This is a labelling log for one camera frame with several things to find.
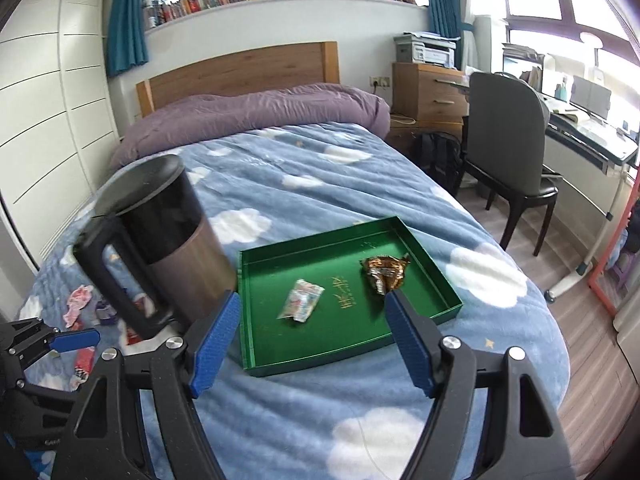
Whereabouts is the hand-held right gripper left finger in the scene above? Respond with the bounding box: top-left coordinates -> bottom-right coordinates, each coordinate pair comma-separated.
59,291 -> 241,480

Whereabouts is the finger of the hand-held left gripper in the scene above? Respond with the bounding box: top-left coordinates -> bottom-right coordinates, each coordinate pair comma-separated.
0,318 -> 101,367

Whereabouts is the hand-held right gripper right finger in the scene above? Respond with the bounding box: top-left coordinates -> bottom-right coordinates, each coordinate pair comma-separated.
384,290 -> 572,480

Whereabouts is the small red white snack packet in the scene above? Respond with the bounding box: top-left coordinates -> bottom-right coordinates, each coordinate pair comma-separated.
69,345 -> 99,392

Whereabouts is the red packet with white label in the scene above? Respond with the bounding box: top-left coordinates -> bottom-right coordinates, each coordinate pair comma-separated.
125,295 -> 157,347

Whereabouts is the green tray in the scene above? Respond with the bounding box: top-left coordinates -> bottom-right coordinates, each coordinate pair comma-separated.
236,216 -> 463,378

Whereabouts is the pink snack packet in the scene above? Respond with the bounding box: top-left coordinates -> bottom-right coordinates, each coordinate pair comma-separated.
62,285 -> 96,329

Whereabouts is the brown foil snack packet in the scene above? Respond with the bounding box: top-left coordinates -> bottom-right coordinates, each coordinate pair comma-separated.
360,254 -> 412,297

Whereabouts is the pastel candy packet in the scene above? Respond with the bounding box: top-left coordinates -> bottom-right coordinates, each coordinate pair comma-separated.
277,279 -> 324,324

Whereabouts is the black backpack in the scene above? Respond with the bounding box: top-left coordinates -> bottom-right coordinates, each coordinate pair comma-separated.
412,131 -> 466,196

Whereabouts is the white wardrobe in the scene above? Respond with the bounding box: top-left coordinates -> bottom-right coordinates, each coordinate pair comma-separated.
0,0 -> 121,272

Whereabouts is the purple pillow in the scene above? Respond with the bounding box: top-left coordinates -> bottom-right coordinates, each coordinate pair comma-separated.
109,82 -> 392,171

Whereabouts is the grey chair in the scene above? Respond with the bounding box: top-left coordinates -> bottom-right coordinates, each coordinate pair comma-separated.
460,71 -> 560,257

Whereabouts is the wooden drawer chest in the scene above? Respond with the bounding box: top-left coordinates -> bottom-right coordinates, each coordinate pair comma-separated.
388,62 -> 471,153

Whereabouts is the wooden headboard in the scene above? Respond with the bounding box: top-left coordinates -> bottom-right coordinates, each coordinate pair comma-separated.
136,41 -> 341,119

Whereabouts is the glass top desk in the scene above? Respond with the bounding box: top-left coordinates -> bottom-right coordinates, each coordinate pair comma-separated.
540,87 -> 640,303

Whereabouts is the grey printer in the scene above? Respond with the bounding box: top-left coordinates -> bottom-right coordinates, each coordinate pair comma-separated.
393,32 -> 459,69

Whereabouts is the computer monitor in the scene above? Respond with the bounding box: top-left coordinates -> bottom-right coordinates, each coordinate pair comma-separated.
502,55 -> 546,87

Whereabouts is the blue curtain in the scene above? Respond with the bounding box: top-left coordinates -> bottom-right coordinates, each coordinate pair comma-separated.
421,0 -> 476,69
107,0 -> 150,79

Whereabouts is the white desk lamp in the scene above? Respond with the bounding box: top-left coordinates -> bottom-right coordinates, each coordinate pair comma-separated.
580,31 -> 609,82

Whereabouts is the black jug with handle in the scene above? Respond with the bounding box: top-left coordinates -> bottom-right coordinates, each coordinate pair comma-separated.
72,154 -> 239,342

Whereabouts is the red metal frame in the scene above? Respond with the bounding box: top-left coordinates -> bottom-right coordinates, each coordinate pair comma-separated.
587,160 -> 640,313

